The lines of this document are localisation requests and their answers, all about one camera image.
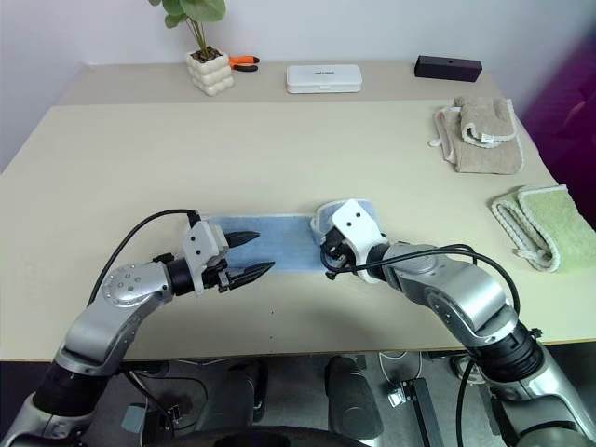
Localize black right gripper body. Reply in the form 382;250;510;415
319;224;363;282

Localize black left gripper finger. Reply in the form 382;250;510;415
226;230;261;251
229;261;278;291

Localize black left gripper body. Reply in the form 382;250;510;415
202;225;236;294

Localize light blue towel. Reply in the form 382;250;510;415
203;198;376;276

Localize beige folded towel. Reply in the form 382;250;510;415
427;96;527;176

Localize green folded towel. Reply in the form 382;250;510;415
490;183;591;274

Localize dark rounded foot shape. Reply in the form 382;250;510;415
323;354;386;441

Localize small grey block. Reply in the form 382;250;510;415
122;404;148;433

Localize white bubble plant pot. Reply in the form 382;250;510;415
185;47;236;98

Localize white flat case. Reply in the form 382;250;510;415
285;63;364;96

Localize black metal bar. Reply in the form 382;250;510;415
400;378;446;447

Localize black rectangular box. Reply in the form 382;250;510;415
413;54;484;86

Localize green leafy plant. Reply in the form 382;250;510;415
148;0;228;61

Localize purple seat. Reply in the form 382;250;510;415
518;18;596;190

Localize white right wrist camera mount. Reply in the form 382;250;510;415
330;198;388;285

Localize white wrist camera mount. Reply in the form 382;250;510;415
330;198;388;285
181;220;224;295

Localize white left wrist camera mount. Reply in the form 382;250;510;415
181;220;224;295

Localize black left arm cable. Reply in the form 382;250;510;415
90;209;202;305

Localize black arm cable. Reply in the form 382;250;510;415
319;244;523;424
90;209;202;305

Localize white thin cable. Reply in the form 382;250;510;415
377;349;424;384

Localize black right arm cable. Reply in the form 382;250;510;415
319;244;523;424

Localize orange handled pliers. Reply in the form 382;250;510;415
228;54;262;74

